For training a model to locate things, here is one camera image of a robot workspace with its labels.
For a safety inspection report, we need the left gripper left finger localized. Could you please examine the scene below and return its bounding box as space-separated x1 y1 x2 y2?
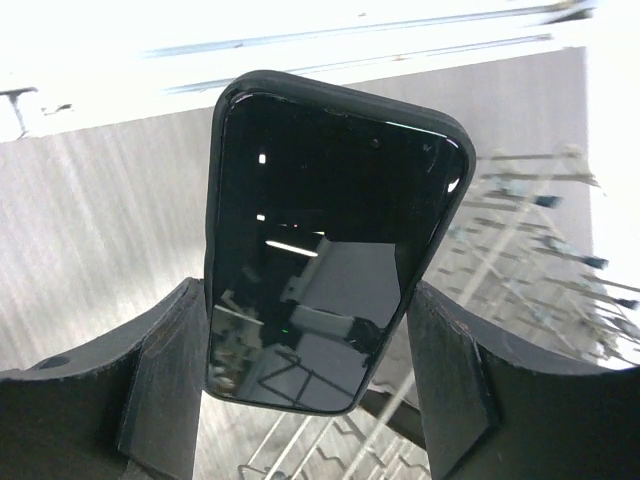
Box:
1 278 208 479

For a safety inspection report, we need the black smartphone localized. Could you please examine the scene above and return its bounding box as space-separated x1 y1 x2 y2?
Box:
204 70 476 416

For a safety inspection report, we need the grey wire dish rack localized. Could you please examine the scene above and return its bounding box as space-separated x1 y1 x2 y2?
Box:
238 147 639 479

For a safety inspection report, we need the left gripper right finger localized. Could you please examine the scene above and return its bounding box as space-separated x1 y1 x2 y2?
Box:
407 283 639 479

